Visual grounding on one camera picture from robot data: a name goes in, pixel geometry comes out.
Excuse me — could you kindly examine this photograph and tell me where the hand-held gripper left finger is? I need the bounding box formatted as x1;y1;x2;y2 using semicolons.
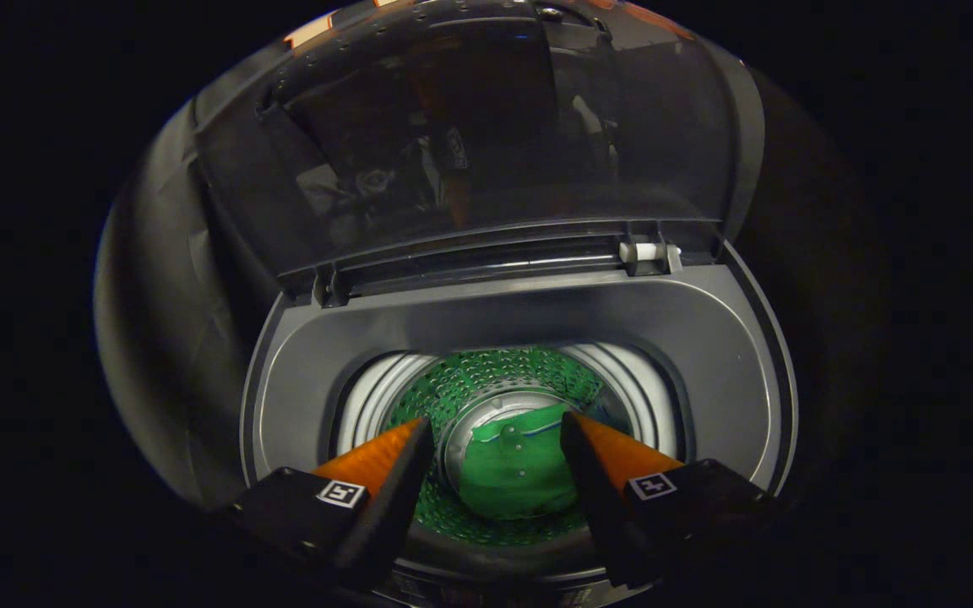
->
220;416;437;593

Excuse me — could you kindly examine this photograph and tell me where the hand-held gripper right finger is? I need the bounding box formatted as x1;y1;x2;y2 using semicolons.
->
560;412;780;590

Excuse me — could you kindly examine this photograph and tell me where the green polo shirt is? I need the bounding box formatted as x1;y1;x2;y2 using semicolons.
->
457;404;580;520

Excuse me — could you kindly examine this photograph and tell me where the black backdrop cloth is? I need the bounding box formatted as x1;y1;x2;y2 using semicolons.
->
96;0;884;516

